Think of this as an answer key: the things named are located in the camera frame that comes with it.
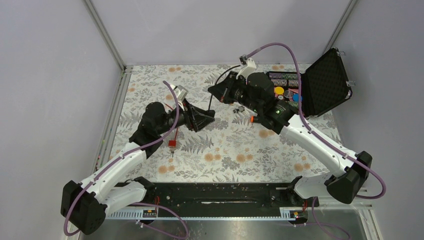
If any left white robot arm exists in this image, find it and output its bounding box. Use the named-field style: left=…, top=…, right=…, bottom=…
left=60, top=99, right=216, bottom=236

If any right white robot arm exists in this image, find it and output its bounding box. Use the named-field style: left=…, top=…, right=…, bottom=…
left=207, top=71, right=372, bottom=206

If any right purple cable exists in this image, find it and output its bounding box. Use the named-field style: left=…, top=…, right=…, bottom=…
left=246, top=43, right=387, bottom=200

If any black cable lock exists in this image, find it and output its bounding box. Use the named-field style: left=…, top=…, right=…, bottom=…
left=207, top=64, right=242, bottom=115

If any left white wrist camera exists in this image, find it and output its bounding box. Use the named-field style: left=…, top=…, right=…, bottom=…
left=171, top=85, right=188, bottom=110

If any red padlock with keys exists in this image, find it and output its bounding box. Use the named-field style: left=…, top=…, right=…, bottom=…
left=168, top=127, right=179, bottom=158

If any yellow poker chip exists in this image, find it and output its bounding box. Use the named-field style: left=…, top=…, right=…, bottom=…
left=274, top=86, right=285, bottom=95

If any floral tablecloth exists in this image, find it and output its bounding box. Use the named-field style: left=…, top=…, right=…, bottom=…
left=110, top=64, right=328, bottom=183

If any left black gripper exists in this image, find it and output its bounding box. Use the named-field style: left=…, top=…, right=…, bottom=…
left=157, top=98, right=215, bottom=135

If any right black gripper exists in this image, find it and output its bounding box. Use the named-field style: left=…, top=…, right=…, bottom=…
left=208, top=71, right=262, bottom=114

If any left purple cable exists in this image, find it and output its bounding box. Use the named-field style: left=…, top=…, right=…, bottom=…
left=62, top=80, right=181, bottom=237

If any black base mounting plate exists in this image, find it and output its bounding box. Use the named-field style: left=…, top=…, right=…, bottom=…
left=141, top=182, right=320, bottom=218

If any blue poker chip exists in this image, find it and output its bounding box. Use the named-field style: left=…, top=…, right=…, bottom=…
left=292, top=93, right=303, bottom=103

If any black poker chip case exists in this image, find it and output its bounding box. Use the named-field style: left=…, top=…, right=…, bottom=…
left=266, top=47, right=353, bottom=118

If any purple cable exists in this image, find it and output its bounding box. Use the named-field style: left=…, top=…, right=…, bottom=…
left=62, top=80, right=181, bottom=237
left=246, top=43, right=387, bottom=200

